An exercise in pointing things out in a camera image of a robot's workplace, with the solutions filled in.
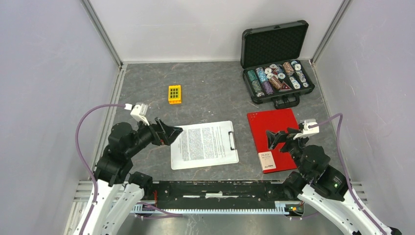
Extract white card sheet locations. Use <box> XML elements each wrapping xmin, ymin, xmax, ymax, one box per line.
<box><xmin>170</xmin><ymin>120</ymin><xmax>239</xmax><ymax>170</ymax></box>

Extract printed paper sheet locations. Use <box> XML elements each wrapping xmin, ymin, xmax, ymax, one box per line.
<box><xmin>171</xmin><ymin>121</ymin><xmax>231</xmax><ymax>162</ymax></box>

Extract red folder with black inside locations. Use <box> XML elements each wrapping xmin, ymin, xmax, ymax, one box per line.
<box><xmin>247</xmin><ymin>109</ymin><xmax>298</xmax><ymax>174</ymax></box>

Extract yellow green toy block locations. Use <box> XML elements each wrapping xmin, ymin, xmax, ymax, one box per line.
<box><xmin>168</xmin><ymin>85</ymin><xmax>182</xmax><ymax>105</ymax></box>

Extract black poker chip case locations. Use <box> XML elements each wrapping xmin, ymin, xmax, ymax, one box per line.
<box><xmin>240</xmin><ymin>20</ymin><xmax>315</xmax><ymax>109</ymax></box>

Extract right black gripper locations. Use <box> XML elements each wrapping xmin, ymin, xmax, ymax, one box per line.
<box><xmin>265</xmin><ymin>127</ymin><xmax>309</xmax><ymax>177</ymax></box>

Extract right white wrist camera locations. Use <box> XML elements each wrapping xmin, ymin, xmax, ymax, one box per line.
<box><xmin>293</xmin><ymin>119</ymin><xmax>320</xmax><ymax>140</ymax></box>

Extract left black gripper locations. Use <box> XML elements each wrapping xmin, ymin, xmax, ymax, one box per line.
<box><xmin>126</xmin><ymin>115</ymin><xmax>183</xmax><ymax>157</ymax></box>

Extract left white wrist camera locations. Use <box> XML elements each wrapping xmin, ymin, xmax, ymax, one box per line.
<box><xmin>130</xmin><ymin>103</ymin><xmax>150</xmax><ymax>126</ymax></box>

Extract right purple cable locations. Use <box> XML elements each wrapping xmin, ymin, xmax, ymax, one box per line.
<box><xmin>313</xmin><ymin>113</ymin><xmax>388</xmax><ymax>235</ymax></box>

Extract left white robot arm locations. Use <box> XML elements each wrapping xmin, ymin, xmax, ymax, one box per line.
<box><xmin>74</xmin><ymin>118</ymin><xmax>183</xmax><ymax>235</ymax></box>

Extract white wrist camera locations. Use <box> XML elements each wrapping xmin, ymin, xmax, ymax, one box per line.
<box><xmin>293</xmin><ymin>119</ymin><xmax>320</xmax><ymax>140</ymax></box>
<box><xmin>130</xmin><ymin>103</ymin><xmax>150</xmax><ymax>126</ymax></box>

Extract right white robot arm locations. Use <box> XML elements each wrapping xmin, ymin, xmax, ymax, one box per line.
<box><xmin>266</xmin><ymin>128</ymin><xmax>402</xmax><ymax>235</ymax></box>

